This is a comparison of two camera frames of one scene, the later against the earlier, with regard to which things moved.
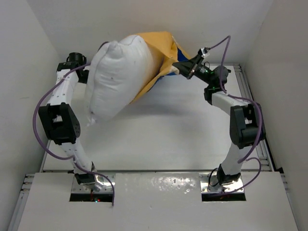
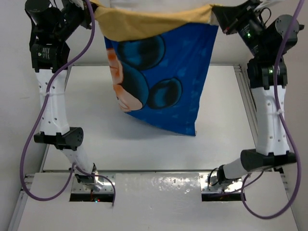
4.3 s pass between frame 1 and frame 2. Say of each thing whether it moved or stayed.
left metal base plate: stayed
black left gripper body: moved
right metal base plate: stayed
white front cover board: stayed
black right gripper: moved
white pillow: moved
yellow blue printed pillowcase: moved
